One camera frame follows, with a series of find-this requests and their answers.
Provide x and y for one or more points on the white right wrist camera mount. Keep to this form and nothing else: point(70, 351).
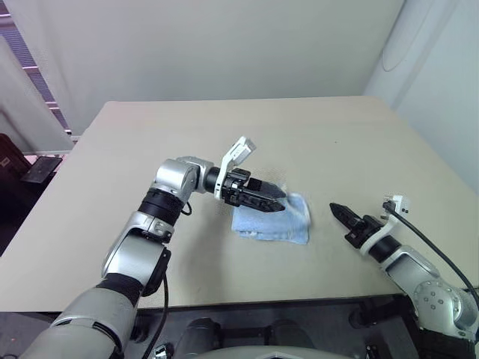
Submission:
point(398, 203)

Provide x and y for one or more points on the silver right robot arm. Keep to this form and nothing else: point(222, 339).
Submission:
point(411, 265)

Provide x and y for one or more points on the dark flat box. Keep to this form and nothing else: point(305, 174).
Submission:
point(41, 169)

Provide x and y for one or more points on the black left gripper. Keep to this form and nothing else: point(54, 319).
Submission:
point(237, 187)

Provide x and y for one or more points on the black case with stickers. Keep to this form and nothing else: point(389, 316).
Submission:
point(11, 161)

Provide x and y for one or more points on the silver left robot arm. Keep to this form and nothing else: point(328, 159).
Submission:
point(127, 258)

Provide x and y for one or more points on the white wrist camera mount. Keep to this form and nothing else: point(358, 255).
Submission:
point(398, 203)
point(239, 149)

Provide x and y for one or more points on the small black white plug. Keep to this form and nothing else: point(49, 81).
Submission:
point(162, 352)

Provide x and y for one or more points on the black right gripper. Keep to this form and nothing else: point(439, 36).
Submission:
point(365, 230)

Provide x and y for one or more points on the black table frame bar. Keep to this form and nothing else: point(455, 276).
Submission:
point(239, 312)

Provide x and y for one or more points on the window with blinds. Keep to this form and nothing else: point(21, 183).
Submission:
point(41, 82)

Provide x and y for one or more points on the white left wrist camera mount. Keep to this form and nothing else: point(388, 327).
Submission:
point(239, 149)

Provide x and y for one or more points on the light blue towel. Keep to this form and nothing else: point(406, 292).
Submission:
point(277, 228)

